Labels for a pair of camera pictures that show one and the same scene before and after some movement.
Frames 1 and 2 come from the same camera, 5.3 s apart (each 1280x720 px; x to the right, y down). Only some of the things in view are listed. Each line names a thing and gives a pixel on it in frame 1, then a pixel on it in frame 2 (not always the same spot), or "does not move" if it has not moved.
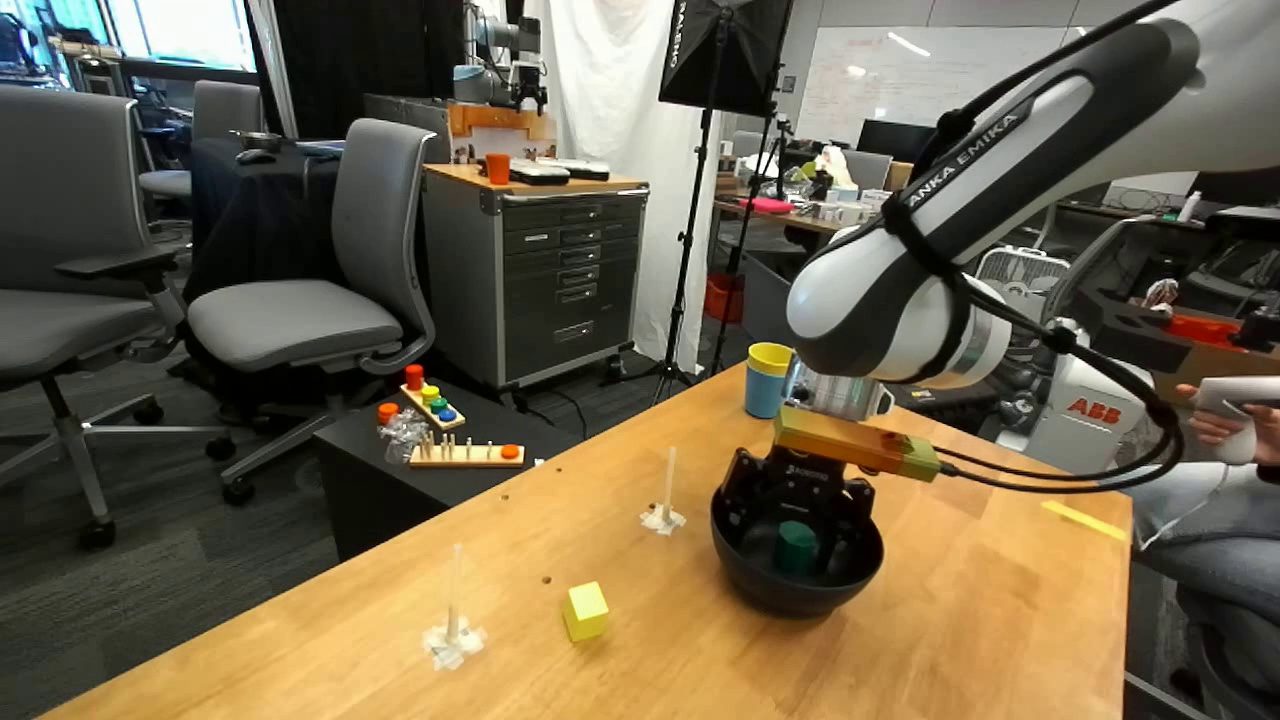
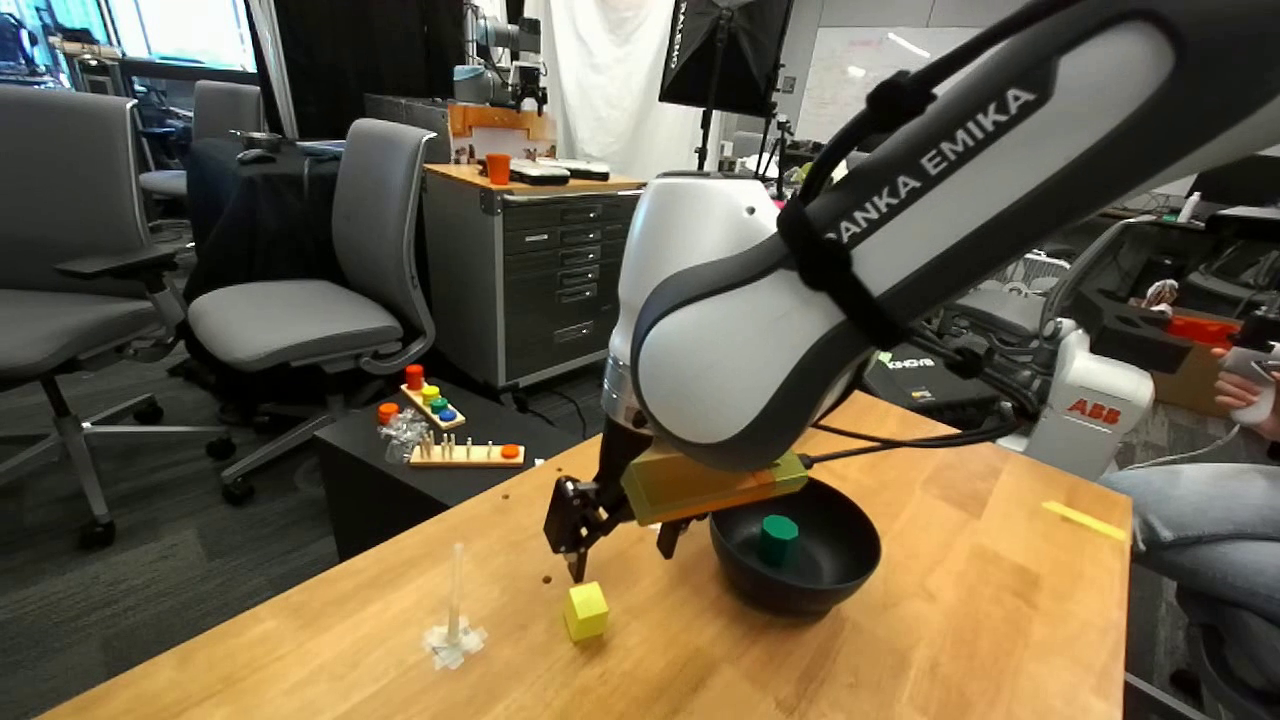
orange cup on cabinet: (499, 167) does not move
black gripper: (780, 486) to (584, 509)
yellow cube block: (584, 614) does not move
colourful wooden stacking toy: (431, 398) does not move
